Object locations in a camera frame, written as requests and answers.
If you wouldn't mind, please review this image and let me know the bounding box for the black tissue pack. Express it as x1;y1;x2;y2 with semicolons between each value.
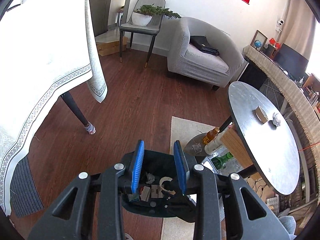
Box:
128;185;163;202

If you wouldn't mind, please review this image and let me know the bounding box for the black trash bin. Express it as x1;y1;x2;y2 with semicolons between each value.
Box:
121;150;196;223

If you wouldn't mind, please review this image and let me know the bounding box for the green glass bottle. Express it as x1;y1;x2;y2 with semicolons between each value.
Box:
212;152;233;170

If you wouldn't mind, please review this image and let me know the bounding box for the amber glass bottle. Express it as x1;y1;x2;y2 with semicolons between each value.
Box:
202;127;220;145

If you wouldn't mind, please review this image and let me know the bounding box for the beige floor rug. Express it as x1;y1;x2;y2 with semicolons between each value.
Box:
161;116;214;240

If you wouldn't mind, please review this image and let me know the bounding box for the black dining table leg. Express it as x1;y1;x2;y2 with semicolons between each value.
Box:
61;91;96;135

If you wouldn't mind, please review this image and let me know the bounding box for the round grey marble table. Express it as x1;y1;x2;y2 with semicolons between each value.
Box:
228;81;300;195

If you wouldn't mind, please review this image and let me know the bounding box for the torn brown paper cup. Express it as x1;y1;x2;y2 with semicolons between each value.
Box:
255;106;268;124

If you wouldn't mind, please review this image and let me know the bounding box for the crumpled white tissue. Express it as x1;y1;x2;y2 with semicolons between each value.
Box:
272;112;281;127

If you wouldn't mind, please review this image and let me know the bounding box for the grey fabric armchair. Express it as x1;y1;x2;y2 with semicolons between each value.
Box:
167;17;244;90

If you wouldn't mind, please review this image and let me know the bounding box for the dark striped floor mat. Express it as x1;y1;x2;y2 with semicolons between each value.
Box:
10;156;44;218

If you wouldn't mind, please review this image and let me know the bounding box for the flat cardboard box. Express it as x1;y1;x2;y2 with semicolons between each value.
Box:
96;40;120;56

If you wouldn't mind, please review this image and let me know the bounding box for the black handbag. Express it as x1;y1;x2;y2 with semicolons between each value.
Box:
189;36;220;56

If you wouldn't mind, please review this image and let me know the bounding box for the beige fringed desk cloth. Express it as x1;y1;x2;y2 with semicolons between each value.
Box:
242;45;320;156

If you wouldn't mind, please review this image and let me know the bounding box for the grey dining chair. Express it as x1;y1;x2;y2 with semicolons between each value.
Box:
119;0;165;68

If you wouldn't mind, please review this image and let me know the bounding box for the small blue globe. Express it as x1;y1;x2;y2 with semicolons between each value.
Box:
254;40;262;50

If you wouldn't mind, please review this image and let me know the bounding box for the pale green patterned tablecloth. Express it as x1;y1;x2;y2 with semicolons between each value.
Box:
1;0;107;215

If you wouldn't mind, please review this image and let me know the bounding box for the potted green plant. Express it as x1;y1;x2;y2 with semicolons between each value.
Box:
131;4;181;27

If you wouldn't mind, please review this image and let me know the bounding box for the black computer monitor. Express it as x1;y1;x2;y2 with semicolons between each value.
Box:
274;44;309;80

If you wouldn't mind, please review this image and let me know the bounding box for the grey-green door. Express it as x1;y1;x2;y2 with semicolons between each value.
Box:
80;0;136;37

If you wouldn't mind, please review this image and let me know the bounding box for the wooden picture frame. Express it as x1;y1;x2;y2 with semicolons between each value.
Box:
250;30;267;51

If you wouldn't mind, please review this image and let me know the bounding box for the white security camera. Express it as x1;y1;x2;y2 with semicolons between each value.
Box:
276;20;285;32

